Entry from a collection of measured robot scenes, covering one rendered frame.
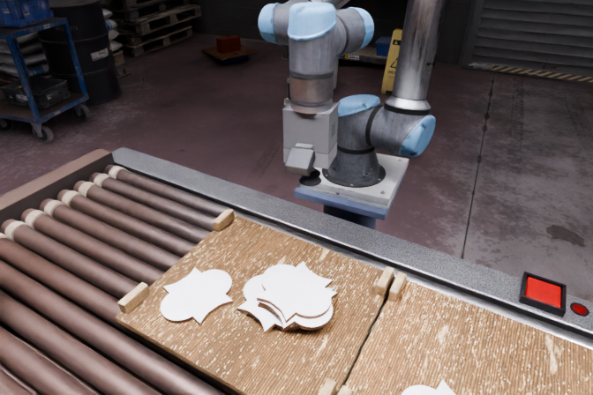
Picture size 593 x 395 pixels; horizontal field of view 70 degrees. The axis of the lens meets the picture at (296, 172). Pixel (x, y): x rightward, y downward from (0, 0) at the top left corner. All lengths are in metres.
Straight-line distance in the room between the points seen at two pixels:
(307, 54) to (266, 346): 0.49
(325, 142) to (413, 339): 0.37
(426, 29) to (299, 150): 0.48
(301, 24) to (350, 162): 0.59
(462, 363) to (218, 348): 0.40
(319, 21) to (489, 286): 0.62
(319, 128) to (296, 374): 0.40
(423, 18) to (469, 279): 0.59
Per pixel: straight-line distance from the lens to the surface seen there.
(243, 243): 0.95
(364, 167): 1.21
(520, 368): 0.83
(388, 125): 1.10
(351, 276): 0.88
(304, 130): 0.73
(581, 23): 5.35
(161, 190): 1.20
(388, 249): 0.98
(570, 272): 2.60
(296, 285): 0.79
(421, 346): 0.79
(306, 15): 0.68
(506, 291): 0.96
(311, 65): 0.69
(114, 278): 0.96
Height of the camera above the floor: 1.56
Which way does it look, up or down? 32 degrees down
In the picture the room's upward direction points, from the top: straight up
